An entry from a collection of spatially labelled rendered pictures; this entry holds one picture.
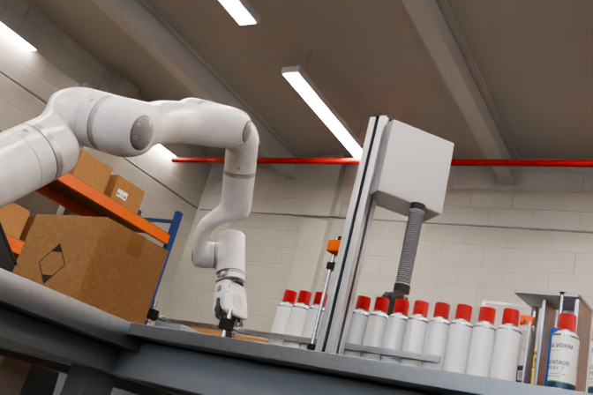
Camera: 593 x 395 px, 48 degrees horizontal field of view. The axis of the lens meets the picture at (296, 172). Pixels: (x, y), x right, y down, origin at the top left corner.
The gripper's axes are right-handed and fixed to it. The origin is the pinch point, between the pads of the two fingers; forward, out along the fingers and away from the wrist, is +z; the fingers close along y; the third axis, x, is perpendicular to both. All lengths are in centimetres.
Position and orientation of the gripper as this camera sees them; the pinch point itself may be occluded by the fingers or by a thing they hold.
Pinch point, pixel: (228, 336)
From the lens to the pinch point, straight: 190.5
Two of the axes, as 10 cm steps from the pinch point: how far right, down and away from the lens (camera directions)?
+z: 0.3, 8.3, -5.6
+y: 5.7, 4.4, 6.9
